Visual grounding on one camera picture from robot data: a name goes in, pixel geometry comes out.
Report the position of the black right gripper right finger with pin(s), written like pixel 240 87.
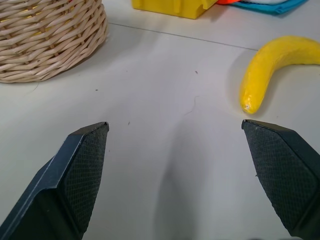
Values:
pixel 282 170

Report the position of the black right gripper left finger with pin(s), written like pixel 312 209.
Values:
pixel 72 175

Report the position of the woven wicker basket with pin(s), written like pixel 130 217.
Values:
pixel 47 37

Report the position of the yellow banana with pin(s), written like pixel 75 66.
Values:
pixel 265 70

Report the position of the teal blue cloth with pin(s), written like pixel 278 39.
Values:
pixel 270 7

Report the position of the orange object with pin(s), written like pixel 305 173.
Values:
pixel 227 1

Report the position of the yellow plastic block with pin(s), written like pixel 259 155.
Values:
pixel 170 7

